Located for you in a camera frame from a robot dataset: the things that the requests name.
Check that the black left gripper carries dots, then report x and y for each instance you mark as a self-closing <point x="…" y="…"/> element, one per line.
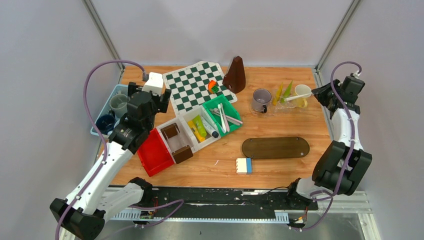
<point x="161" y="102"/>

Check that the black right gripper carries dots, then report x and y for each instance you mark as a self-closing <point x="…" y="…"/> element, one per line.
<point x="320" y="94"/>

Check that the white toothbrush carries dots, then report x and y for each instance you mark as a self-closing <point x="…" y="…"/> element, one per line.
<point x="297" y="97"/>
<point x="224" y="129"/>

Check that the cream mug yellow handle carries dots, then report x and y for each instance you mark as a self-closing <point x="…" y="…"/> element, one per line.
<point x="304" y="92"/>

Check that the yellow toothpaste tube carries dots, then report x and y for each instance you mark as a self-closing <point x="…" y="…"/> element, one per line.
<point x="195" y="131"/>
<point x="277" y="95"/>

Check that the purple mug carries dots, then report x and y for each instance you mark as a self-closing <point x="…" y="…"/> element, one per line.
<point x="262" y="95"/>

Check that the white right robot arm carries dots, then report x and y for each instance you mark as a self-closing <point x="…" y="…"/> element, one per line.
<point x="344" y="163"/>

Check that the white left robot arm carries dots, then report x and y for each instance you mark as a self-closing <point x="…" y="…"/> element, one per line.
<point x="83" y="212"/>

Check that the white toothpaste tube black cap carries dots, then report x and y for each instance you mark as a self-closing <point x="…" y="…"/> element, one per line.
<point x="209" y="128"/>

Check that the grey toothbrush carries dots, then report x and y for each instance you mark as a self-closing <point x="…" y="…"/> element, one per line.
<point x="229" y="118"/>

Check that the dark wooden oval tray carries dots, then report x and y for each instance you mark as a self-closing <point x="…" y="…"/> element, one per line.
<point x="275" y="147"/>

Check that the grey mug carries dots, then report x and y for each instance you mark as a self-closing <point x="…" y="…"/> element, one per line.
<point x="118" y="104"/>

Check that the brown wooden block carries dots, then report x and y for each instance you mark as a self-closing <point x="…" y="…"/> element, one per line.
<point x="182" y="154"/>
<point x="170" y="131"/>

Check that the dark blue mug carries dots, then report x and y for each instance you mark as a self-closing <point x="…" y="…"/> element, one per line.
<point x="105" y="123"/>

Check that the red plastic bin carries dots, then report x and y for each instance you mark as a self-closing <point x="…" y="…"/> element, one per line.
<point x="154" y="155"/>

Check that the green white chessboard mat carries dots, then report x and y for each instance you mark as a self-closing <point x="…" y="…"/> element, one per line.
<point x="189" y="85"/>

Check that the white plastic bin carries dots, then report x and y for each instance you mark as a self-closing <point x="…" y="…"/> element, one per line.
<point x="176" y="142"/>

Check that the orange toy block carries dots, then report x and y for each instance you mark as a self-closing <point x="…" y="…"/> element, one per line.
<point x="212" y="83"/>

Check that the green toy block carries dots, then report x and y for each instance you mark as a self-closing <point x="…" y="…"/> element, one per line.
<point x="214" y="89"/>

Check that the green plastic bin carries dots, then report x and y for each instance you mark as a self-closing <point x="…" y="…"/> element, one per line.
<point x="229" y="110"/>

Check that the brown wooden metronome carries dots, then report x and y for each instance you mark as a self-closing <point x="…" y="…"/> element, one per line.
<point x="235" y="77"/>

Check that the white blue toy brick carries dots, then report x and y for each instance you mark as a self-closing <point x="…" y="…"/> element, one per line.
<point x="244" y="166"/>

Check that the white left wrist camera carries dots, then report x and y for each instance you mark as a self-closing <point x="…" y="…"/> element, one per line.
<point x="154" y="84"/>

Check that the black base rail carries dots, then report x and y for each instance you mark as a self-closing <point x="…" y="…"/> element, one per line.
<point x="222" y="203"/>

